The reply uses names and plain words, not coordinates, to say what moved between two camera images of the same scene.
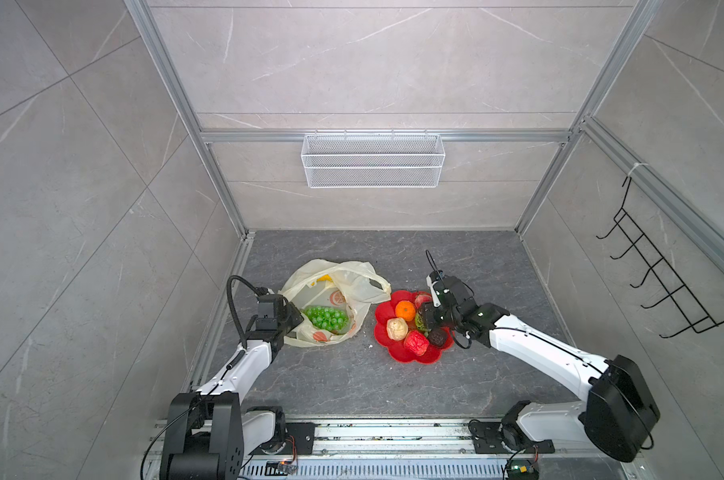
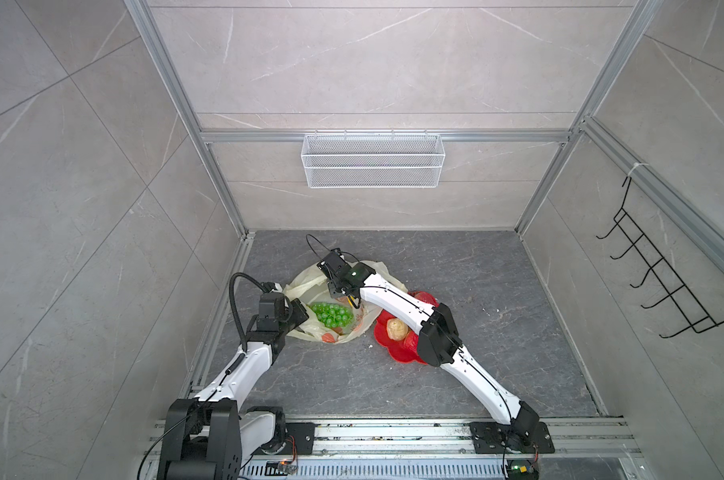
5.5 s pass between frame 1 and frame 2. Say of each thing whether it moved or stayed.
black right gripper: moved
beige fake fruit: stayed
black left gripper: stayed
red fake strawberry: stayed
